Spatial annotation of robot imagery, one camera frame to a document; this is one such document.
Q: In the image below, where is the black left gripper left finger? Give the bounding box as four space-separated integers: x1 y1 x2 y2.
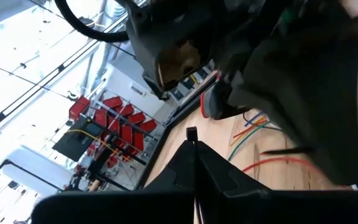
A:
31 139 196 224

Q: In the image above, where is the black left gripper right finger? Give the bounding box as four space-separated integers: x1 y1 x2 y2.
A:
196 141 358 224

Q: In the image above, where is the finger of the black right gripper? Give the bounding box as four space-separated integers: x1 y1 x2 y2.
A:
227 34 358 187

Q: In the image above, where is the black wire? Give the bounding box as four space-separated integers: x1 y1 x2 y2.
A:
242 111 283 131

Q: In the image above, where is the blue wire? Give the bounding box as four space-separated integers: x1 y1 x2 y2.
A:
244 111 264 127

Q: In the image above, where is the red storage bin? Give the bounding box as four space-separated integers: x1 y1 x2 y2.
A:
103 96 124 110
116 104 135 118
121 125 133 144
140 119 158 133
107 118 121 134
132 133 145 154
93 108 108 127
129 111 147 125

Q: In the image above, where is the black monitor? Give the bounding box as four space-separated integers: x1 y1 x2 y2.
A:
52 116 104 162

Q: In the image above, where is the metal storage rack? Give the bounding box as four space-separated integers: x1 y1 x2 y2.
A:
85 86 167 190

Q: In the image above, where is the red storage box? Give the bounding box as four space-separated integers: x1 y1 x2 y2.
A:
68 95 90 121

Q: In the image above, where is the yellow hanging cable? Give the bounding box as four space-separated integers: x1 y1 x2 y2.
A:
65 128 127 158

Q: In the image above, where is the black aluminium table frame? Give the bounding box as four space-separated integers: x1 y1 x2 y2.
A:
134 77 219 191

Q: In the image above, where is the black gantry frame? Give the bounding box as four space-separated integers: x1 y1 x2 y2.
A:
0 159 64 194

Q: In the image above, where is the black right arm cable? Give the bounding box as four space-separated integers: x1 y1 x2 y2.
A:
53 0 131 44

